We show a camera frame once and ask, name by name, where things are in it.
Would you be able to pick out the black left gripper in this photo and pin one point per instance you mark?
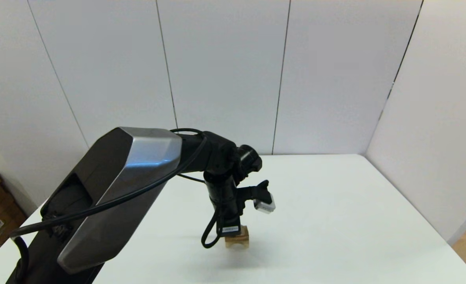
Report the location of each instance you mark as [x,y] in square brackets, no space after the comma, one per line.
[227,205]

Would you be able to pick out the rectangular wooden building block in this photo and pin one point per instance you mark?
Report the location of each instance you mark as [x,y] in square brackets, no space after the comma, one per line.
[244,230]

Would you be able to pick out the arched wooden building block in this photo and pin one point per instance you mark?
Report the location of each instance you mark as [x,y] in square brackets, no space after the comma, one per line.
[239,241]

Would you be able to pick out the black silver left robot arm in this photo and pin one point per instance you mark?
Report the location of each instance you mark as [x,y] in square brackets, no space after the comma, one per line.
[122,189]

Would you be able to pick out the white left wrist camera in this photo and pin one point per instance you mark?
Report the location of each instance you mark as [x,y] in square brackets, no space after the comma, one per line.
[264,203]

